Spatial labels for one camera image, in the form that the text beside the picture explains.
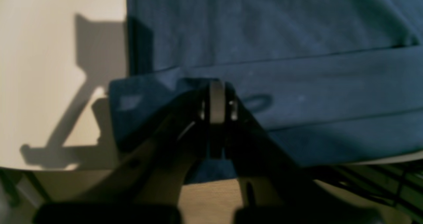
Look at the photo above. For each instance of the blue T-shirt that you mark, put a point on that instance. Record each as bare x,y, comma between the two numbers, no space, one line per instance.
332,81

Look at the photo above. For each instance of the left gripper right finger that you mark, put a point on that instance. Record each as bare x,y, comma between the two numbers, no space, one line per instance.
274,189

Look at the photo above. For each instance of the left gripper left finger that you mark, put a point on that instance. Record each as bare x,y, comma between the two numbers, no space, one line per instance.
146,186

